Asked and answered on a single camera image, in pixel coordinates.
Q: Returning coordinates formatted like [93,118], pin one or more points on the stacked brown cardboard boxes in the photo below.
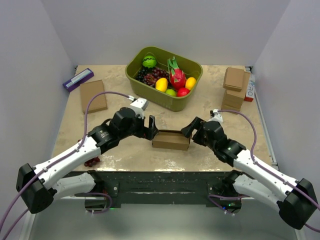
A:
[235,85]

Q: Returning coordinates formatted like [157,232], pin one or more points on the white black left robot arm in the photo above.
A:
[40,185]

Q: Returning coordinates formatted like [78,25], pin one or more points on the red toy dragon fruit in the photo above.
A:
[177,77]

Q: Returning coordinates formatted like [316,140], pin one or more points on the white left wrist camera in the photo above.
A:
[139,106]

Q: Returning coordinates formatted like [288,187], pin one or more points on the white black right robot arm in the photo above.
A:
[295,200]

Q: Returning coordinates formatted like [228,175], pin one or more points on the white red box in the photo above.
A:
[250,91]

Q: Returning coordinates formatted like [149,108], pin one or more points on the red grapes on table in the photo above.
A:
[92,162]

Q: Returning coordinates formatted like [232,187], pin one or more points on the red toy apple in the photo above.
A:
[182,92]

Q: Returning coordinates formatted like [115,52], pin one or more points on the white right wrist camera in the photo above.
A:
[216,116]

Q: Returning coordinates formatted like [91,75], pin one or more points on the olive green plastic basin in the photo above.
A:
[189,67]

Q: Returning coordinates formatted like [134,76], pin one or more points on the green toy watermelon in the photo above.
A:
[149,61]

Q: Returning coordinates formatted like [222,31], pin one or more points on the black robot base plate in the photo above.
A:
[165,188]

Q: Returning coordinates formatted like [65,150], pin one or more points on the green toy lime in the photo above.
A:
[171,92]

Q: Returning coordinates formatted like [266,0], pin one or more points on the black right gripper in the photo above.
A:
[194,124]

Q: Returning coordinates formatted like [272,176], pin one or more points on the purple white small box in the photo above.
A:
[78,79]

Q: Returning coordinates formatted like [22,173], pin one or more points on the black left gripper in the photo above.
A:
[147,133]

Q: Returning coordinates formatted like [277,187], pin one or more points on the dark red toy grapes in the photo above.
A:
[153,75]

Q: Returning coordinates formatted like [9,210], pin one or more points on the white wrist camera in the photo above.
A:
[216,116]
[139,106]

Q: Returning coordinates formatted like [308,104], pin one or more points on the dark blue toy grapes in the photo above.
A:
[141,75]

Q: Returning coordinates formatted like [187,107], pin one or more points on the yellow orange toy mango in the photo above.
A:
[190,83]

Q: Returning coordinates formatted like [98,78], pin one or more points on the brown cardboard box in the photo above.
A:
[171,140]
[87,91]

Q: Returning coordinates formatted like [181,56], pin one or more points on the flat brown cardboard box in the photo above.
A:
[87,91]

